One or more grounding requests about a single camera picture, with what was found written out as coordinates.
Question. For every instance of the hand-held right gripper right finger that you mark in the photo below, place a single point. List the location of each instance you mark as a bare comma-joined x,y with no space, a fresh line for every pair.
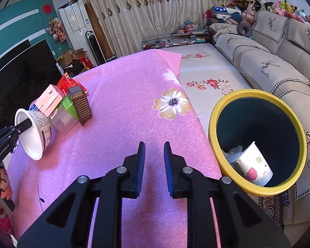
169,170

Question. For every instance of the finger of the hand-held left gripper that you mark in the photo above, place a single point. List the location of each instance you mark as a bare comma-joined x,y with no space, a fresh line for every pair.
22,127

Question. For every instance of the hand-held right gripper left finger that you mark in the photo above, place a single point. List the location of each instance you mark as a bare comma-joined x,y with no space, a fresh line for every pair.
140,170

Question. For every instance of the white instant noodle bowl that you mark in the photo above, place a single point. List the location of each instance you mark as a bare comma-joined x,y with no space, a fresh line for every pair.
41,124

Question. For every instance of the pink white carton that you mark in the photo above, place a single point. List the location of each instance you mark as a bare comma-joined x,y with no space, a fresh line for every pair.
49,100

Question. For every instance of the green lid clear container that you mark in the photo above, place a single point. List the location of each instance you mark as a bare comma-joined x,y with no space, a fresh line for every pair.
63,122

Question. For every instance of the brown ribbed plastic piece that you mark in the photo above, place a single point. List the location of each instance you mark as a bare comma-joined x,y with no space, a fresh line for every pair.
80,106

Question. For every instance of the red snack packet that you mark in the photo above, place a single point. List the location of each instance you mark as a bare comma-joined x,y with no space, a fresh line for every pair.
67,82

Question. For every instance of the white pleated paper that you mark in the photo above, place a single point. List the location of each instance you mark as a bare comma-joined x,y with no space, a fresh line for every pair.
232,152

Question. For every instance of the white paper cup pink leaf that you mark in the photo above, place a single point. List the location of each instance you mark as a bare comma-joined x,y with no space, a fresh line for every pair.
253,165

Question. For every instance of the yellow rimmed dark trash bin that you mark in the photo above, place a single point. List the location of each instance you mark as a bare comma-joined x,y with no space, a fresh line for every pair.
261,113

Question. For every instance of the large curved television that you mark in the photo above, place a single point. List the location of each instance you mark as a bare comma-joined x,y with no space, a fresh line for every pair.
20,77

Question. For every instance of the pink floral tablecloth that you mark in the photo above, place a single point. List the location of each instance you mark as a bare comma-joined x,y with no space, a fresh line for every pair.
118,108

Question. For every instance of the white printed tube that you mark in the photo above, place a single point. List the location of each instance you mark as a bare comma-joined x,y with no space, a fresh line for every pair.
62,69

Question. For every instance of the flat black television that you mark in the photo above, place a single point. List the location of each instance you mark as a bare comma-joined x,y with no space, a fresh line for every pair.
10,51

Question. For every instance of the open cardboard box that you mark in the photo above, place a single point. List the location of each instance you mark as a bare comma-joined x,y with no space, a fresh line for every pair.
72,55

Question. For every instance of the red gift bag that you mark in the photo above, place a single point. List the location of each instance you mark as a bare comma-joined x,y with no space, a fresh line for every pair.
86,62

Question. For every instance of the hanging flower decoration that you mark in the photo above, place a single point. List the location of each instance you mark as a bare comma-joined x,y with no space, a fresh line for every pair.
56,29

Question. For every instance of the black tower fan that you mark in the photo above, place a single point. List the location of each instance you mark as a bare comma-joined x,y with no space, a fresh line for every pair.
91,49

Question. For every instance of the floral bed sheet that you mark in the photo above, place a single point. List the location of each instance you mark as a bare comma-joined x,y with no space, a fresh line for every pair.
209,64

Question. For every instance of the green small box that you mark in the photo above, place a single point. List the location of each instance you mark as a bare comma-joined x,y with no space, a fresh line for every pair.
112,59

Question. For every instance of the brown tall cardboard panel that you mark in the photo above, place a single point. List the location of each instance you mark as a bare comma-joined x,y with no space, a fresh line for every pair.
98,31

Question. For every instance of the low glass shelf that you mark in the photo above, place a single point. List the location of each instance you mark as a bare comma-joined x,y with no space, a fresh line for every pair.
170,42

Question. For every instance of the beige covered sofa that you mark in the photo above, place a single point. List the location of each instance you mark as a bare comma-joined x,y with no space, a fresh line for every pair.
261,56

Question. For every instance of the grey neck pillow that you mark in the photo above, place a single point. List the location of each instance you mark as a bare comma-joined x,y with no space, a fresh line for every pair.
244,29

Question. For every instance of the beige patterned curtain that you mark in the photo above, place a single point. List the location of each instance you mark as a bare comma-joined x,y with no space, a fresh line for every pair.
149,10

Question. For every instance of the blue star cushion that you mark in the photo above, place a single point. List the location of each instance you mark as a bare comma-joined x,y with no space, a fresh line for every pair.
226,9

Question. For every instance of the pile of plush toys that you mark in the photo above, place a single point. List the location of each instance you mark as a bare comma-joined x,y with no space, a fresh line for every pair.
281,7

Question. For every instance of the red round wall ornament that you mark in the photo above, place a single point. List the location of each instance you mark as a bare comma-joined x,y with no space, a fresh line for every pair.
47,8

